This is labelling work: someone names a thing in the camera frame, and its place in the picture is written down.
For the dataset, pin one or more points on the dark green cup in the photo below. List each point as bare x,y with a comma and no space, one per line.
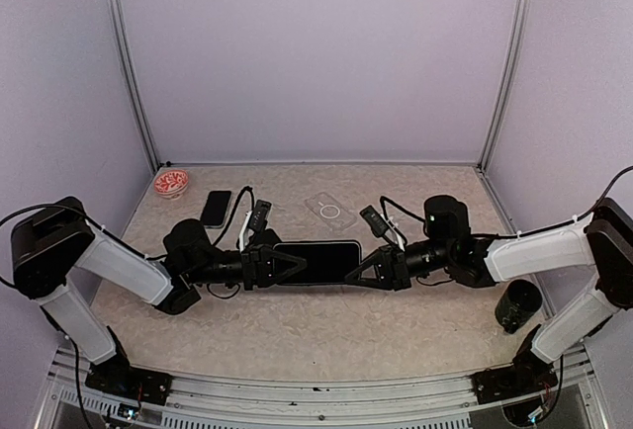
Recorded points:
519,302

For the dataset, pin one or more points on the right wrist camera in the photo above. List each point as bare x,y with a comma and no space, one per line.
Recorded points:
383,228

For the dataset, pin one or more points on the aluminium table edge rail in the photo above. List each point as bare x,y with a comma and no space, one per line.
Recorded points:
195,401

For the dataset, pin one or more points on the red patterned bowl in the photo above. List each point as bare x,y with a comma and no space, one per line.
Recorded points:
171,184

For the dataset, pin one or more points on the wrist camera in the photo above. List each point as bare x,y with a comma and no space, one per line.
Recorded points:
383,228
255,222

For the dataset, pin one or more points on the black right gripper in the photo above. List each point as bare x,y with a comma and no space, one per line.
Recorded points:
391,266

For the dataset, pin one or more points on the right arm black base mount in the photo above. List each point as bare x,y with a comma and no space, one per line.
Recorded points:
524,375

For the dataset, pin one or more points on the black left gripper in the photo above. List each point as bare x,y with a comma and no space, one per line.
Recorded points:
258,267

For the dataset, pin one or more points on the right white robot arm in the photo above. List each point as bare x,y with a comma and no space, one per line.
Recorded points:
601,238

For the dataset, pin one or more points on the aluminium frame post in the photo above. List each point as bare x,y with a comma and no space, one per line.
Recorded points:
129,75
511,61

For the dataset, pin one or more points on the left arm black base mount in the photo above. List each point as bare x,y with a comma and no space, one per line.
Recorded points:
118,377

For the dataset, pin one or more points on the right aluminium frame post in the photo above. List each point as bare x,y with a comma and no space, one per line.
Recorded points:
511,61

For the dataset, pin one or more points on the clear magsafe phone case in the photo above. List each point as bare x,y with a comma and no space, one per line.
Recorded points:
330,211

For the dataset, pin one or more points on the large black teal-edged phone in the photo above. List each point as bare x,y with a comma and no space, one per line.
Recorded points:
215,209

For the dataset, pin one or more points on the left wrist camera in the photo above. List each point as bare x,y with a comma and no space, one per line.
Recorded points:
255,222

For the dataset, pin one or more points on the left aluminium frame post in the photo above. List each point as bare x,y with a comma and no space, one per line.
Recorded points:
129,75

